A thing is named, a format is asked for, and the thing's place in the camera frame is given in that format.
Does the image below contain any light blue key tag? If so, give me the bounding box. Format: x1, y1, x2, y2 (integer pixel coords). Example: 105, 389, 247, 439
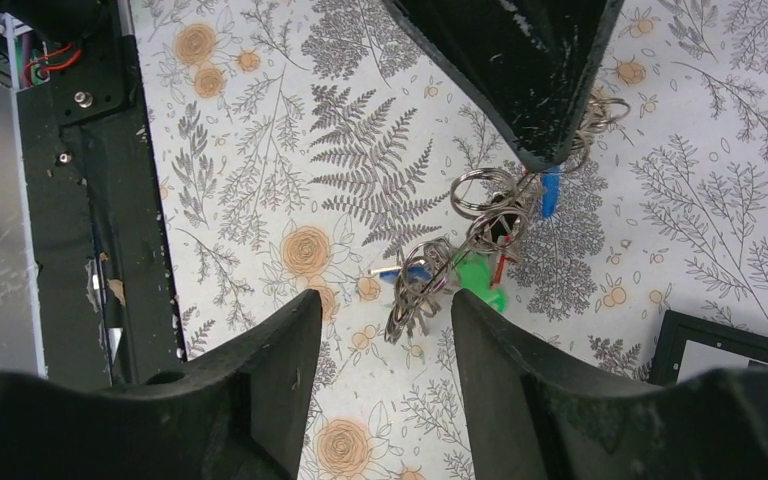
368, 263, 432, 285

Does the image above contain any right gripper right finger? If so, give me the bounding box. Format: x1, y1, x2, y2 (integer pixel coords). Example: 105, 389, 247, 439
451, 290, 768, 479

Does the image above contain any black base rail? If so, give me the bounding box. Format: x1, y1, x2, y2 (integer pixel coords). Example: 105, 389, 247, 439
16, 36, 183, 391

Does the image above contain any red key tag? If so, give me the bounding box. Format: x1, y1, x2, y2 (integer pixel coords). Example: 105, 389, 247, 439
489, 234, 512, 289

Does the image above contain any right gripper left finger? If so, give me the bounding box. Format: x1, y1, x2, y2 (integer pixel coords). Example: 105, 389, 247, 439
0, 290, 322, 479

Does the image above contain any black white chessboard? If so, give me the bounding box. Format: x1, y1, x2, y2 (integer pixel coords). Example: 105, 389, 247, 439
648, 310, 768, 386

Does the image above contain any floral tablecloth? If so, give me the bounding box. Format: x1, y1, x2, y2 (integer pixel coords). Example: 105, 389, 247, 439
130, 1, 768, 479

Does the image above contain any green key tag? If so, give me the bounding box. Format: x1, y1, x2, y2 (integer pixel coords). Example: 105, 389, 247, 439
455, 253, 508, 313

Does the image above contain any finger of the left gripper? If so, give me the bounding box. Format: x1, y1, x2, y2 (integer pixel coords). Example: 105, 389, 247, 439
384, 0, 624, 171

